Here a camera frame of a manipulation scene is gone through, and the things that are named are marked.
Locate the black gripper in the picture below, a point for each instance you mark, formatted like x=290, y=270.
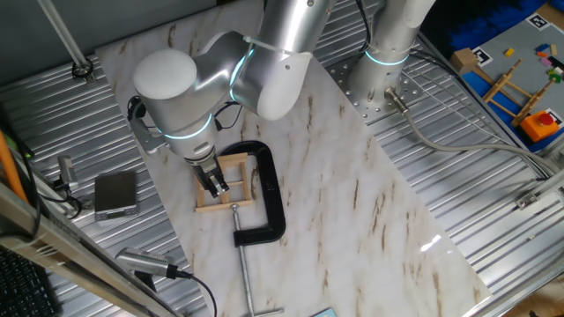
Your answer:
x=208, y=172

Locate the small wooden window model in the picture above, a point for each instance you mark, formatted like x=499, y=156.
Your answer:
x=244, y=189

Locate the black C-clamp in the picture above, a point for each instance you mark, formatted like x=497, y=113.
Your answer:
x=269, y=185

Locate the silver digital scale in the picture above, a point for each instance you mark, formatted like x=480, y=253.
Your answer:
x=115, y=191

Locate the white marble pattern board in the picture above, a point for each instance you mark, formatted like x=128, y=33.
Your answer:
x=330, y=198

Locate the teal flat device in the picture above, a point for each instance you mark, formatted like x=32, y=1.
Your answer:
x=324, y=313

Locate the orange pole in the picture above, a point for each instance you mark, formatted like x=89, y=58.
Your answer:
x=9, y=167

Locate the metal stand rod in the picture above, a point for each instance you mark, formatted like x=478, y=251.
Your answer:
x=61, y=35

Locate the black keyboard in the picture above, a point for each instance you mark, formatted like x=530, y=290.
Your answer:
x=22, y=290

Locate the wooden cube block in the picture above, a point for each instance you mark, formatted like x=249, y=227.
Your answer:
x=462, y=61

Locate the black white fiducial marker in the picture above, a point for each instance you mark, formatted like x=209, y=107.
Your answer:
x=483, y=56
x=557, y=115
x=538, y=22

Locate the wooden stick rack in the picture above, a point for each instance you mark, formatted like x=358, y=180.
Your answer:
x=498, y=86

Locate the blue foam mat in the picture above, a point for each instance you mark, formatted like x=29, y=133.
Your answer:
x=484, y=22

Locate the yellow toy brick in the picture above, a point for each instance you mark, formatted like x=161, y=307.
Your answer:
x=509, y=52

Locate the orange box red button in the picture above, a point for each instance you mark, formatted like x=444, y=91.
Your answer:
x=535, y=127

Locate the grey brick baseplate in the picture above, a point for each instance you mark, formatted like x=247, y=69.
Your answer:
x=522, y=39

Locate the pink toy brick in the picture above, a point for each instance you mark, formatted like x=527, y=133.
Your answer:
x=546, y=61

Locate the blue toy brick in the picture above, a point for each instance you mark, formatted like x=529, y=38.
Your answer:
x=542, y=47

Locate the green toy brick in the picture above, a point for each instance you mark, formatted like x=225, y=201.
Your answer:
x=555, y=78

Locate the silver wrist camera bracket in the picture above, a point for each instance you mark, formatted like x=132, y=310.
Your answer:
x=147, y=141

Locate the silver ridged camera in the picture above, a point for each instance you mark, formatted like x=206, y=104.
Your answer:
x=141, y=260

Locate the small silver camera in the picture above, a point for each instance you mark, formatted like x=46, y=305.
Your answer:
x=67, y=171

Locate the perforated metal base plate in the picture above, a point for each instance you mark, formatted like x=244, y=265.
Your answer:
x=348, y=94

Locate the aluminium frame bar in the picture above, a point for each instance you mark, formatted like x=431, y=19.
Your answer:
x=66, y=251

